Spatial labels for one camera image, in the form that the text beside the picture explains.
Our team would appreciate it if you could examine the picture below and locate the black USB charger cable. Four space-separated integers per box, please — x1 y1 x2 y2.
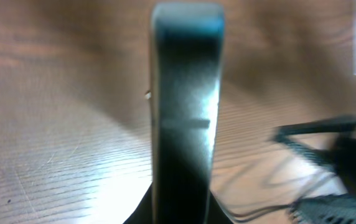
215 152 337 220

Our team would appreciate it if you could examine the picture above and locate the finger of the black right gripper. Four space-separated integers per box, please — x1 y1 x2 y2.
272 115 356 168

